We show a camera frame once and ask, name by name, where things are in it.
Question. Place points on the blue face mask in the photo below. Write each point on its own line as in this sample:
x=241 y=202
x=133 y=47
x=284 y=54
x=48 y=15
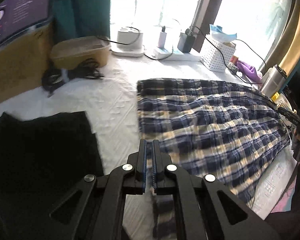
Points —
x=221 y=33

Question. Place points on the white mug with bear print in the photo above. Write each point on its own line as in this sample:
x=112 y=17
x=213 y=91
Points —
x=283 y=103

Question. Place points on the white lace tablecloth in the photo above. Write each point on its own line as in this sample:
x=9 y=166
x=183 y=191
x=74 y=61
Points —
x=110 y=100

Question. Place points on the white desk lamp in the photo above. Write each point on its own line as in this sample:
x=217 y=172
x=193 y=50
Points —
x=128 y=40

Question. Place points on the cardboard box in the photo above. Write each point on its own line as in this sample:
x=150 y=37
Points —
x=15 y=75

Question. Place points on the purple cloth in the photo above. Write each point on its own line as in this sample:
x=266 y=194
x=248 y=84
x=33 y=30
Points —
x=247 y=70

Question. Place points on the white canister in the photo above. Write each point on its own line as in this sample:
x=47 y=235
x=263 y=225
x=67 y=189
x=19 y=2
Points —
x=272 y=80

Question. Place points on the white perforated basket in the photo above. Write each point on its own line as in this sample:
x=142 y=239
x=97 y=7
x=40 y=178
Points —
x=216 y=55

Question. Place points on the black charger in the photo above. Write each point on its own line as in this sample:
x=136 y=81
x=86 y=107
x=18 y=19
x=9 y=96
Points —
x=186 y=42

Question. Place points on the white power strip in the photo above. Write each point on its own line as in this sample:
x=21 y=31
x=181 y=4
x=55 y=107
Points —
x=175 y=55

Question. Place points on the yellow curtain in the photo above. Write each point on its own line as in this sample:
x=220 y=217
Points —
x=296 y=37

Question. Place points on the black cloth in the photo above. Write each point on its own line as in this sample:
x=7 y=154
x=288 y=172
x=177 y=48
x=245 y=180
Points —
x=40 y=155

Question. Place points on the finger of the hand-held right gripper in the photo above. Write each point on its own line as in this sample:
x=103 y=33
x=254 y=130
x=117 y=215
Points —
x=290 y=116

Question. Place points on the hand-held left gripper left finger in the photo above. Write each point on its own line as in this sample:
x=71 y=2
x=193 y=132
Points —
x=144 y=160

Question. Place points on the tan oval container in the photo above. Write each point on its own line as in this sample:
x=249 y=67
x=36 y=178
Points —
x=80 y=52

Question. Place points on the teal curtain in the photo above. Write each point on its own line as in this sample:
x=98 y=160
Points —
x=80 y=7

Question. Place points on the plaid pants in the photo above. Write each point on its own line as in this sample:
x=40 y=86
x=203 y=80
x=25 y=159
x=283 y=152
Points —
x=202 y=130

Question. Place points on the small grey object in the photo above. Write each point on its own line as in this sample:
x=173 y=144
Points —
x=233 y=68

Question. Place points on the white charger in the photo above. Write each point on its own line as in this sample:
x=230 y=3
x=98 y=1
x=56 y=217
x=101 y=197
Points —
x=162 y=40

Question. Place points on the dark window frame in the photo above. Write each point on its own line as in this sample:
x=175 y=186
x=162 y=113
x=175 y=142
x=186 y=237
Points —
x=207 y=12

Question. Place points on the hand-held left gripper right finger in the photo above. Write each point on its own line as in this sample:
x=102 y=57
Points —
x=155 y=160

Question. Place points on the purple appliance panel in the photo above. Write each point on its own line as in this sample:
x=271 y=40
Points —
x=17 y=12

